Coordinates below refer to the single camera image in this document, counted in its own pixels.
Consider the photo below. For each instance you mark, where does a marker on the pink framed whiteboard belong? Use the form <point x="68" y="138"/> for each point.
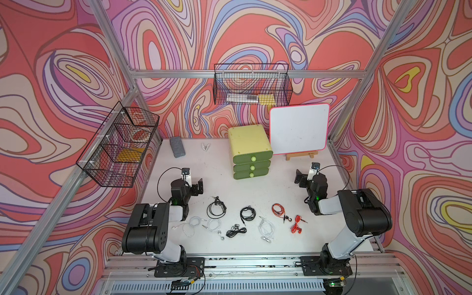
<point x="298" y="128"/>

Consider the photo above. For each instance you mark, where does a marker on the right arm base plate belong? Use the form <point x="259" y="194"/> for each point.
<point x="325" y="266"/>

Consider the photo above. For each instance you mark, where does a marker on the yellow green drawer cabinet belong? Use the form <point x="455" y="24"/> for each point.
<point x="246" y="139"/>

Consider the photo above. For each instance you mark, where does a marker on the wooden easel stand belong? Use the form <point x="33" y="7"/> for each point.
<point x="310" y="154"/>

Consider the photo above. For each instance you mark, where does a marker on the left black wire basket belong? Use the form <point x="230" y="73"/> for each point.
<point x="114" y="159"/>

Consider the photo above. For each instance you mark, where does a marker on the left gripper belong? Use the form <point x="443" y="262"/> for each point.
<point x="193" y="191"/>

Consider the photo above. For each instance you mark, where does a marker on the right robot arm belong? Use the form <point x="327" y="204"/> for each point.
<point x="364" y="214"/>

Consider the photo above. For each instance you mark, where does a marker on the black earphones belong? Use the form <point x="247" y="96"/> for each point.
<point x="217" y="209"/>
<point x="247" y="214"/>
<point x="235" y="230"/>

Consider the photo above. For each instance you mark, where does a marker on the back black wire basket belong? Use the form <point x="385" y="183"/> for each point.
<point x="265" y="84"/>

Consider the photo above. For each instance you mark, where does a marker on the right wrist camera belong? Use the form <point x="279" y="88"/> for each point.
<point x="314" y="169"/>

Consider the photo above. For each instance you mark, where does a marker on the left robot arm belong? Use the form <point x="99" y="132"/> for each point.
<point x="147" y="229"/>

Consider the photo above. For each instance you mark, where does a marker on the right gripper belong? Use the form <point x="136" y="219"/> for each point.
<point x="303" y="177"/>

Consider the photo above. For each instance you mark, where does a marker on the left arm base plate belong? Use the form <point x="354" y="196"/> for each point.
<point x="180" y="267"/>

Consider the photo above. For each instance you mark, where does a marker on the white earphones right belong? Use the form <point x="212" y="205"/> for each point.
<point x="266" y="230"/>

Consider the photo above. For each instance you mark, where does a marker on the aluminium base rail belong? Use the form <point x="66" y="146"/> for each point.
<point x="373" y="273"/>

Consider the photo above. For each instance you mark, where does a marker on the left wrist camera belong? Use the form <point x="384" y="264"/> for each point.
<point x="186" y="176"/>

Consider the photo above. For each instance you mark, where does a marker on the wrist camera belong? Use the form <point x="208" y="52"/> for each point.
<point x="186" y="176"/>
<point x="314" y="169"/>

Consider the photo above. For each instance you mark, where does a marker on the black wire basket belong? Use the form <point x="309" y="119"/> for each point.
<point x="265" y="84"/>
<point x="114" y="159"/>

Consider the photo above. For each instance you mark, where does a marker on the green drawer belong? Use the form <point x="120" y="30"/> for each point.
<point x="251" y="157"/>
<point x="251" y="173"/>
<point x="253" y="166"/>

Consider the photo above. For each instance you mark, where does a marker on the grey sponge block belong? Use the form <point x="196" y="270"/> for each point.
<point x="177" y="147"/>

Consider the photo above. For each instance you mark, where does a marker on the white earphones middle left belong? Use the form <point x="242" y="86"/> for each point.
<point x="214" y="225"/>

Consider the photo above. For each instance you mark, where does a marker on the red earphones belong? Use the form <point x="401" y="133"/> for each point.
<point x="279" y="211"/>
<point x="295" y="228"/>

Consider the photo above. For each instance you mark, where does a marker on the red earphones bundled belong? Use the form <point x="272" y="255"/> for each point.
<point x="295" y="228"/>

